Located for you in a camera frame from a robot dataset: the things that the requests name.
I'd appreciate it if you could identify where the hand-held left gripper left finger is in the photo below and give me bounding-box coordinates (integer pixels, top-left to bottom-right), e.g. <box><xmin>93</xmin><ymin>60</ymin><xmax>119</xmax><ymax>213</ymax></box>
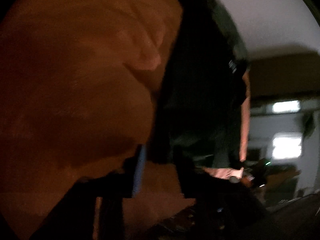
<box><xmin>30</xmin><ymin>144</ymin><xmax>148</xmax><ymax>240</ymax></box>

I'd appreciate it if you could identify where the bright window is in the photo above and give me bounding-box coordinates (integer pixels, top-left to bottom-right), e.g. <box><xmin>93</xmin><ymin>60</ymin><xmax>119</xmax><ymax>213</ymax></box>
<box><xmin>272</xmin><ymin>100</ymin><xmax>301</xmax><ymax>112</ymax></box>
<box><xmin>271</xmin><ymin>134</ymin><xmax>303</xmax><ymax>160</ymax></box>

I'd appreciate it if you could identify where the brown wooden door frame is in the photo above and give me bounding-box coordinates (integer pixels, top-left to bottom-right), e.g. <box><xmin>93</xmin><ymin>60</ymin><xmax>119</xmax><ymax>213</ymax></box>
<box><xmin>249</xmin><ymin>51</ymin><xmax>320</xmax><ymax>102</ymax></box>

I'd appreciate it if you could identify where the black shirt with grey print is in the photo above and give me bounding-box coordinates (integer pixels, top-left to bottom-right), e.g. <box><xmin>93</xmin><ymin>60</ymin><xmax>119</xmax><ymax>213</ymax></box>
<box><xmin>150</xmin><ymin>0</ymin><xmax>250</xmax><ymax>198</ymax></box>

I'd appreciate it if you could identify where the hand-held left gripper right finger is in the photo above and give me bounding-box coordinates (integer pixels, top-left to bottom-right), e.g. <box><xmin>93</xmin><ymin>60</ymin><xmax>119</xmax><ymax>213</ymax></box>
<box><xmin>175</xmin><ymin>151</ymin><xmax>270</xmax><ymax>240</ymax></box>

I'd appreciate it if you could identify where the orange fleece blanket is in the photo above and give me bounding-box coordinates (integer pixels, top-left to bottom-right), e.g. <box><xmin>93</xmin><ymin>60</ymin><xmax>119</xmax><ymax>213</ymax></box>
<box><xmin>0</xmin><ymin>0</ymin><xmax>252</xmax><ymax>240</ymax></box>

